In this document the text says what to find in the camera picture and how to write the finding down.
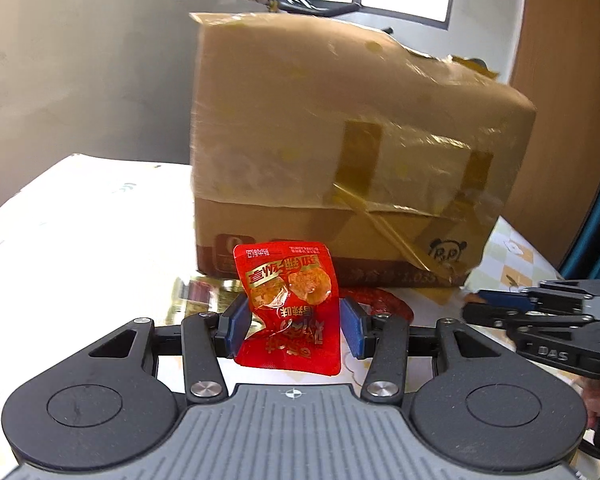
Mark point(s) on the silver gold snack packet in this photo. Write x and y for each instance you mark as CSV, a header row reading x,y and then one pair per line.
x,y
220,305

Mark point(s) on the black exercise bike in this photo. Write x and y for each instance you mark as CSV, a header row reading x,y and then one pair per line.
x,y
310,2

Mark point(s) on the brown cardboard box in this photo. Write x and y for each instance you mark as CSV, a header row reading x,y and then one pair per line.
x,y
330,135

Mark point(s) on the red snack packet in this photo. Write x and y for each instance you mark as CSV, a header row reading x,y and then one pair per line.
x,y
290,310

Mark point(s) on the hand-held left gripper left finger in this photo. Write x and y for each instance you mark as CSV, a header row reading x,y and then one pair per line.
x,y
239,327

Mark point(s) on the small dark snack packet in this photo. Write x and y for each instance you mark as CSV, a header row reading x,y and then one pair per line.
x,y
199,292

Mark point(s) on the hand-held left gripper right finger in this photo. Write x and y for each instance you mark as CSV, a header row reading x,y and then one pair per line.
x,y
352,330

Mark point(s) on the red sausage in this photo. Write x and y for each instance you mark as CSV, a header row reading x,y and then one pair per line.
x,y
380,304

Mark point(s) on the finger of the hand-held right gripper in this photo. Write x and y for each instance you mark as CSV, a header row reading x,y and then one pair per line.
x,y
570,296
540,320

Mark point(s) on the brown wooden door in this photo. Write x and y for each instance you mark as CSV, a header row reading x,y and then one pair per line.
x,y
570,85

